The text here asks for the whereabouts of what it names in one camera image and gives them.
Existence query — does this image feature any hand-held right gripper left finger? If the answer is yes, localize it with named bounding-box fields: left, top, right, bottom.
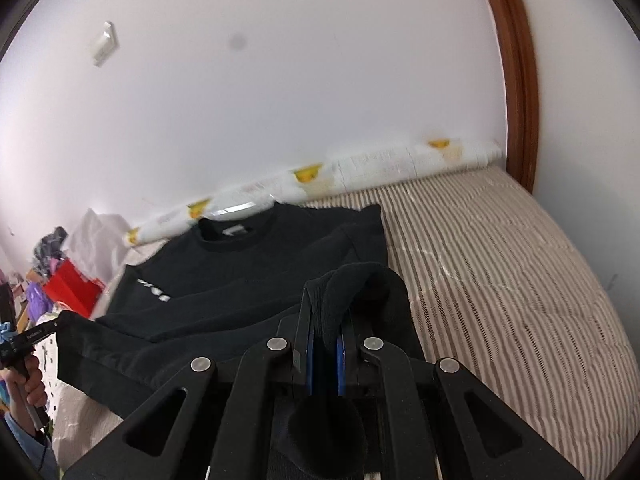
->
left=62, top=314, right=322, bottom=480

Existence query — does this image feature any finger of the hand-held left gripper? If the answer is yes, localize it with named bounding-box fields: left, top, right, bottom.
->
left=25, top=322, right=61, bottom=347

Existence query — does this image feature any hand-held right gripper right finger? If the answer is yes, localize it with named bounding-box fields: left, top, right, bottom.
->
left=336, top=326, right=586, bottom=480

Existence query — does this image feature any black sweatshirt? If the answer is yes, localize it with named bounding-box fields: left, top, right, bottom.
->
left=56, top=202, right=426, bottom=480

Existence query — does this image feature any person's left forearm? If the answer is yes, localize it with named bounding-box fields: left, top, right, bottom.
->
left=0, top=400, right=56, bottom=480

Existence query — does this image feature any person's left hand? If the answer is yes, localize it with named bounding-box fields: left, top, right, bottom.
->
left=0, top=354, right=49, bottom=411

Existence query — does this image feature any purple bag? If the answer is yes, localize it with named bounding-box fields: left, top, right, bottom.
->
left=25, top=282, right=48, bottom=321

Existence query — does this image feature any red paper shopping bag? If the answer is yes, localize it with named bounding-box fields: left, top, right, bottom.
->
left=42, top=259, right=106, bottom=318

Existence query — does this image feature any plaid cloth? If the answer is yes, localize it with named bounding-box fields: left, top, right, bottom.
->
left=31, top=226, right=68, bottom=278

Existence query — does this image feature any white plastic bag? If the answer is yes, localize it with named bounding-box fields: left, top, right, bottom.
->
left=65, top=207, right=133, bottom=286

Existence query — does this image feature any striped quilt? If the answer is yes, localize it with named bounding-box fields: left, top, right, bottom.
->
left=50, top=165, right=640, bottom=480

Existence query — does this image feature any white roll with yellow print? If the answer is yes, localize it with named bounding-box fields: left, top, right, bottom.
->
left=122, top=137, right=503, bottom=248

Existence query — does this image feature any white light switch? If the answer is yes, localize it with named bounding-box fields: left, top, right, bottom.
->
left=91, top=21, right=120, bottom=66

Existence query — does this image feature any brown wooden door frame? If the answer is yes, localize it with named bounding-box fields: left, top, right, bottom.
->
left=472, top=0, right=541, bottom=196

